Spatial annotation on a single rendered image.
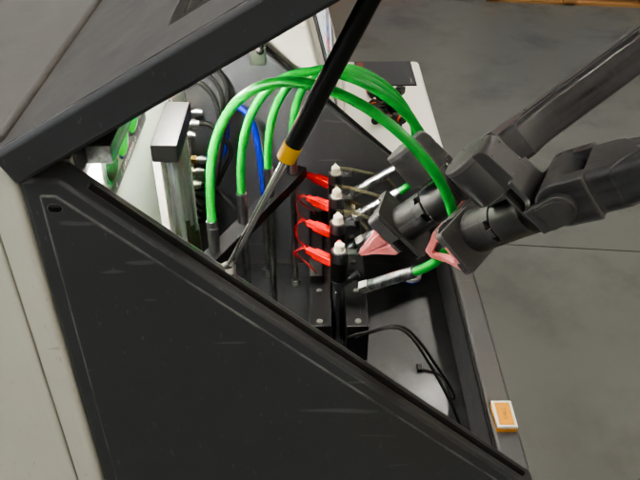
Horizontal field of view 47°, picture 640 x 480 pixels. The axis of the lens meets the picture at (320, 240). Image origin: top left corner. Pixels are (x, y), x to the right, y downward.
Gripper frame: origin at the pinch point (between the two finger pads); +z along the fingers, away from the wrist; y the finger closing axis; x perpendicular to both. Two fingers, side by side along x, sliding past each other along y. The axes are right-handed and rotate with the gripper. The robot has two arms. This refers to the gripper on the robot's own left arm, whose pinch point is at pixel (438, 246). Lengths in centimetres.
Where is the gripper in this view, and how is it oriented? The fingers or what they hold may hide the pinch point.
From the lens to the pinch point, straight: 103.0
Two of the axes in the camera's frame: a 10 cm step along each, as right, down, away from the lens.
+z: -4.2, 2.3, 8.8
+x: 6.4, 7.6, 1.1
